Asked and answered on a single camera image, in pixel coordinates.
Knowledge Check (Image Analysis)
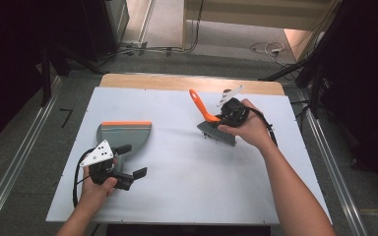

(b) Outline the person's right hand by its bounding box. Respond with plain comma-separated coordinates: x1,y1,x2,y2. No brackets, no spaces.
217,98,276,152

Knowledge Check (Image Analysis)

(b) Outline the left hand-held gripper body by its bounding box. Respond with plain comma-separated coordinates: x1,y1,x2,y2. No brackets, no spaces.
79,140,136,192

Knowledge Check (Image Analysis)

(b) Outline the wooden table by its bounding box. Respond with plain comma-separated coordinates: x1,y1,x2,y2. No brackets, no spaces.
98,73,285,96

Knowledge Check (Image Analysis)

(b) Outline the black metal stand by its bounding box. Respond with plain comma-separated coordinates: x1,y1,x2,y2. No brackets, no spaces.
258,0,348,120
38,45,106,108

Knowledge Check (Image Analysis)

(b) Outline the beige wooden furniture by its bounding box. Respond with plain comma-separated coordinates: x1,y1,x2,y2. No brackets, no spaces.
181,0,343,62

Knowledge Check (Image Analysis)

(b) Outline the grey cabinet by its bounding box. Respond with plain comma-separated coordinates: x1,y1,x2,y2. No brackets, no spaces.
103,0,131,45

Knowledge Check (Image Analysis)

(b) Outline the bundle of floor cables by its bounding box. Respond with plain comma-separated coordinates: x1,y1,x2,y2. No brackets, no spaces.
94,0,206,67

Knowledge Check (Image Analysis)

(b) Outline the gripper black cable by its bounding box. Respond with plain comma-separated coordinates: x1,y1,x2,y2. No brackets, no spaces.
248,106,279,148
72,147,96,209

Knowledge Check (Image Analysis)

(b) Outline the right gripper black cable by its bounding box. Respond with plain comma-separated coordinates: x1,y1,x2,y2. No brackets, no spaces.
248,106,279,148

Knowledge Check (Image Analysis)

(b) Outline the metal floor rail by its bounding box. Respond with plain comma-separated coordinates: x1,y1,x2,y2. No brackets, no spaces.
0,76,63,235
296,88,370,236

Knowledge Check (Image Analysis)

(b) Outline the white floor cable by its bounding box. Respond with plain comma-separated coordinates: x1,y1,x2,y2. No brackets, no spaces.
249,40,298,68

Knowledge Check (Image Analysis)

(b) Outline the grey dustpan with orange lip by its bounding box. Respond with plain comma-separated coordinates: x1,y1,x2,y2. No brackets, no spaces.
95,120,153,175

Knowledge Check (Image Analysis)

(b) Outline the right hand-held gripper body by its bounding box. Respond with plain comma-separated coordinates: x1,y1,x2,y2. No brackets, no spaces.
216,85,251,128

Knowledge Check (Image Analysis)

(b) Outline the orange and grey hand brush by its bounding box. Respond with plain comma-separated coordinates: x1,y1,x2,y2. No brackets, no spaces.
188,88,237,148

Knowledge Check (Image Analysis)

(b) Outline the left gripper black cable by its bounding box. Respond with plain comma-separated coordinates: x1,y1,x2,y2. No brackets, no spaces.
72,147,96,209

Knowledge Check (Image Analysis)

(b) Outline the person's left hand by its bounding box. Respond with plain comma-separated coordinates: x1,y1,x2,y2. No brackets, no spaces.
80,158,119,211

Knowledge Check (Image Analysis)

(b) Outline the white table board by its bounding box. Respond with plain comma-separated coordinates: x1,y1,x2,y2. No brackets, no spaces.
44,86,334,227

